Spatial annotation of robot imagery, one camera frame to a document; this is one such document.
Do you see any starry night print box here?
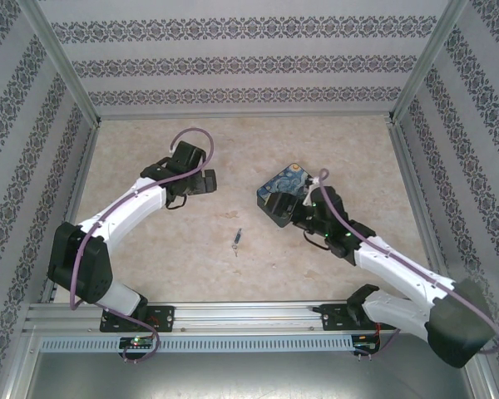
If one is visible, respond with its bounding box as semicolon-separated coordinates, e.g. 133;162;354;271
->
256;162;317;229

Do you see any right controller circuit board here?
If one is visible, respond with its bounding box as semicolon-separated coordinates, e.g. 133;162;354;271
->
353;335;382;354

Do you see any controller circuit board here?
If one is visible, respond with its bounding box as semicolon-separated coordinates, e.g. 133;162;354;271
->
119;337;155;349
353;335;382;354

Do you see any grey metal sheet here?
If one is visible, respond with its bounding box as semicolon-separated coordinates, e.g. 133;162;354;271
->
24;351;479;399

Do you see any left controller circuit board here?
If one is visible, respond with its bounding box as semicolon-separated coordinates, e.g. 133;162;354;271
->
119;337;155;349

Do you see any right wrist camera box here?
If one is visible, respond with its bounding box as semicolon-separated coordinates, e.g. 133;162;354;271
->
302;176;322;208

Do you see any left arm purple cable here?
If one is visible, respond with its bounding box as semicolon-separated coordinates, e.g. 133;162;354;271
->
69;127;216;365

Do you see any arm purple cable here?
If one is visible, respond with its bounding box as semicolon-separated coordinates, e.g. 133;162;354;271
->
69;127;216;365
315;168;499;358

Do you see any aluminium rear rail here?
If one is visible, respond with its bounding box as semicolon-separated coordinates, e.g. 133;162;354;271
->
97;111;394;123

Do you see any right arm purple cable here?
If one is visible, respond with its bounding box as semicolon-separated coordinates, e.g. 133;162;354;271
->
315;168;499;358

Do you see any aluminium side rail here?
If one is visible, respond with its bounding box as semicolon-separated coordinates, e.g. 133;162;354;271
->
388;120;457;298
41;120;101;304

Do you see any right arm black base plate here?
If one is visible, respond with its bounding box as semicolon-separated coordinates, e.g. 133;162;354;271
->
320;303;398;333

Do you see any aluminium mounting rail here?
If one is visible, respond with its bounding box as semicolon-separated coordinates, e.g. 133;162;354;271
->
22;301;479;334

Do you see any slotted grey cable duct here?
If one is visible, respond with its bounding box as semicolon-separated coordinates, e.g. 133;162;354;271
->
39;336;354;352

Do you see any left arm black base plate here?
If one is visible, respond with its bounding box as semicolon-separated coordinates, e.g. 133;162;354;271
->
99;305;176;333

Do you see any aluminium frame post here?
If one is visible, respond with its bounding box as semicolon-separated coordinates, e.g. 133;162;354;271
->
388;0;471;124
18;0;103;126

